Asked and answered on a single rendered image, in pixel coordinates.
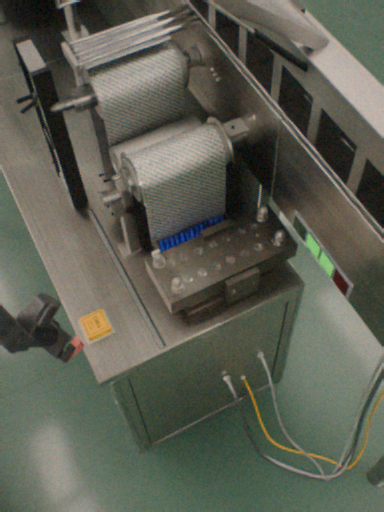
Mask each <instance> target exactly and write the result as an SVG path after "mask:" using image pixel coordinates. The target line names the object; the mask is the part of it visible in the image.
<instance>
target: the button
mask: <svg viewBox="0 0 384 512"><path fill-rule="evenodd" d="M80 322H81V324H82V326H83V328H84V332H85V334H86V336H87V338H88V340H89V341H92V340H94V339H96V338H99V337H101V336H103V335H106V334H108V333H110V332H112V328H111V326H110V324H109V322H108V320H107V318H105V316H104V313H103V311H102V309H100V310H97V311H95V312H93V313H90V314H88V315H85V317H83V318H81V319H80Z"/></svg>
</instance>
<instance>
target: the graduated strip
mask: <svg viewBox="0 0 384 512"><path fill-rule="evenodd" d="M86 212H87V215H88V216H89V218H90V220H92V222H93V224H94V226H95V228H96V231H97V233H98V234H99V236H100V238H101V240H102V242H103V245H104V247H105V249H107V251H108V252H109V254H110V256H111V259H112V261H113V263H114V265H115V267H116V269H117V270H118V273H119V275H120V277H122V279H123V281H124V283H125V285H126V288H127V289H128V291H129V293H130V295H131V297H132V299H133V302H134V304H136V306H137V307H138V309H139V311H140V313H141V316H142V318H143V320H144V322H145V324H146V325H147V327H148V330H150V332H151V334H152V336H153V338H154V340H155V342H156V343H157V346H158V348H159V349H161V348H164V347H166V343H165V341H164V339H162V337H161V335H160V334H159V332H158V330H157V327H156V325H155V323H154V321H153V320H152V318H151V316H150V313H148V311H147V309H146V307H145V306H144V304H143V302H142V299H141V297H140V295H139V293H138V292H137V290H136V288H134V285H133V283H132V281H131V279H130V278H129V276H128V274H127V271H126V269H125V267H124V265H123V264H122V262H120V260H119V257H118V255H117V253H116V251H115V250H114V248H113V246H112V244H111V241H110V239H109V237H108V236H107V234H105V232H104V230H103V227H102V225H101V223H100V222H99V220H98V218H97V216H96V213H95V211H94V209H89V210H87V211H86Z"/></svg>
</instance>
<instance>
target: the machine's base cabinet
mask: <svg viewBox="0 0 384 512"><path fill-rule="evenodd" d="M302 292H303V290H302V291H300V292H297V293H295V294H293V295H291V296H288V297H286V298H284V299H282V300H280V302H278V303H275V304H273V305H271V306H269V307H267V308H265V309H263V310H260V311H258V312H256V313H254V314H251V316H249V317H246V318H244V319H242V320H240V321H238V322H236V323H234V324H231V325H229V326H227V327H225V328H223V330H221V331H218V332H216V333H214V334H212V335H210V336H208V337H204V338H202V339H200V340H198V341H196V342H194V343H192V345H189V346H187V347H185V348H183V349H181V350H179V351H176V352H174V353H172V354H170V355H168V356H166V357H164V358H161V360H158V361H156V362H154V363H152V364H150V365H147V366H145V367H143V368H141V369H139V370H137V371H135V372H132V373H130V375H128V376H126V377H124V378H122V379H120V380H117V381H115V382H112V383H110V384H108V386H109V388H110V391H111V394H112V396H113V398H114V400H115V403H116V405H117V408H119V410H120V412H121V414H122V416H123V418H124V421H125V424H126V426H127V428H128V430H129V432H130V435H131V437H133V440H134V442H135V444H136V445H137V448H138V450H139V452H140V453H142V452H144V451H147V450H149V449H150V448H152V447H154V446H156V445H158V444H160V443H163V442H165V441H167V440H169V439H171V438H173V437H174V435H177V434H179V433H181V432H183V431H185V430H187V429H189V428H192V427H194V426H196V425H198V424H199V423H201V422H203V421H206V419H208V418H210V417H212V416H214V415H216V414H218V413H221V412H223V411H224V410H226V409H228V408H230V407H232V406H235V405H236V403H235V400H233V398H232V395H231V393H230V391H229V387H228V385H227V383H225V382H224V381H223V378H224V377H225V376H227V375H229V376H230V377H231V380H230V381H231V383H232V385H233V388H235V391H236V393H237V396H238V398H239V401H240V402H241V401H243V400H245V399H247V398H248V397H251V395H250V392H249V390H247V387H246V385H245V383H244V381H242V380H241V379H240V378H241V376H246V378H247V379H246V382H247V384H249V386H250V388H251V391H252V394H253V395H255V394H257V393H259V392H261V391H264V390H266V388H268V387H270V383H269V379H268V376H267V372H266V369H265V367H264V365H263V362H261V360H260V358H258V357H257V354H258V353H259V352H263V353H264V355H265V356H264V360H265V362H266V364H267V367H268V369H269V372H270V376H271V379H272V383H273V384H275V383H279V382H281V379H282V375H283V370H284V366H285V362H286V357H287V353H288V349H289V343H290V339H292V335H293V331H294V326H295V322H296V318H297V313H298V309H299V305H300V300H301V296H302Z"/></svg>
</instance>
